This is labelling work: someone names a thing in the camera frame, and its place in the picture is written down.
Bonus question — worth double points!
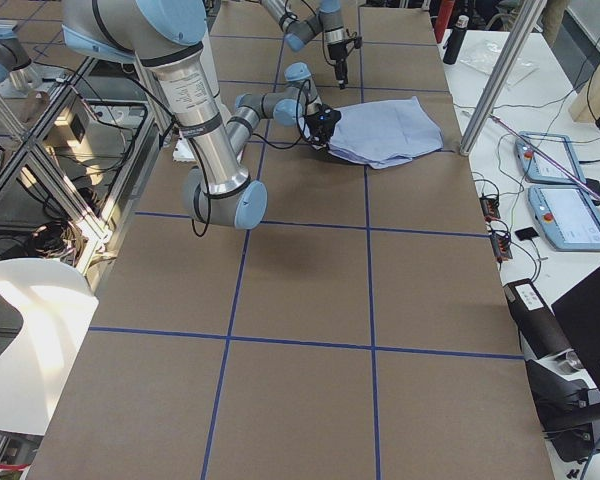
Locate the upper blue teach pendant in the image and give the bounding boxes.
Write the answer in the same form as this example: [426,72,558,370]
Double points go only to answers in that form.
[513,132,588,184]

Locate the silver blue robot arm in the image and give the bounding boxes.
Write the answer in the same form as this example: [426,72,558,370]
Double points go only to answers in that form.
[260,0,362,90]
[62,1,341,230]

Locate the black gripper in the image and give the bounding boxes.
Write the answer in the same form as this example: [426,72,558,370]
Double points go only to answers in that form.
[304,104,341,148]
[328,42,349,90]

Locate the light blue striped shirt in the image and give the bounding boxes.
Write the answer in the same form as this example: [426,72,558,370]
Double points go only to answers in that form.
[328,97,443,170]

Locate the black drink bottle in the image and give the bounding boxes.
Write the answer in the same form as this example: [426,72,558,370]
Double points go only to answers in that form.
[442,15,470,65]

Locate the lower blue teach pendant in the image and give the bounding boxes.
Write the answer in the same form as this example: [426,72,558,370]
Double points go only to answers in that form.
[527,185,600,252]

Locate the white curved stool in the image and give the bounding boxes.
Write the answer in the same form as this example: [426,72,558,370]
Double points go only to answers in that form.
[0,258,98,436]

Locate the black monitor on stand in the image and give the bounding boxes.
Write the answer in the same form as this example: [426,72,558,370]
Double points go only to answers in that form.
[526,267,600,462]

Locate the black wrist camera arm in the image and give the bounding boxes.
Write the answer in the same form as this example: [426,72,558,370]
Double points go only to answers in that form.
[345,30,363,50]

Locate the red cylinder bottle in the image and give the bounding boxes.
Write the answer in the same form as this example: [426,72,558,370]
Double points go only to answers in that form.
[434,0,455,43]

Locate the blue teach pendant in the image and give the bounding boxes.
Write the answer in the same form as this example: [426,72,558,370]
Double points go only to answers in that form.
[527,185,600,252]
[513,132,588,184]

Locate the grey aluminium frame post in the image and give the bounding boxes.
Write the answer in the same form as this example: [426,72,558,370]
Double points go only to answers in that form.
[459,0,546,157]

